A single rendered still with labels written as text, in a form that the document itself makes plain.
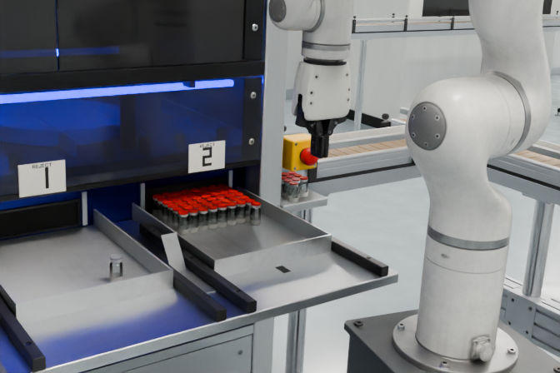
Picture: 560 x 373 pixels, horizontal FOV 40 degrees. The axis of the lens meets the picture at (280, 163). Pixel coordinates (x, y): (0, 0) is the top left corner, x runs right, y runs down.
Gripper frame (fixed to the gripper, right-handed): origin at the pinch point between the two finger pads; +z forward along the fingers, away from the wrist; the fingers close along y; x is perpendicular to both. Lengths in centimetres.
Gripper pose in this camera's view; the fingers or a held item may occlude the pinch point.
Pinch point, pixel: (319, 145)
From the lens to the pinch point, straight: 137.6
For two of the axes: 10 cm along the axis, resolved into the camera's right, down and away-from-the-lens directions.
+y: -8.2, 1.2, -5.6
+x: 5.7, 2.5, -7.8
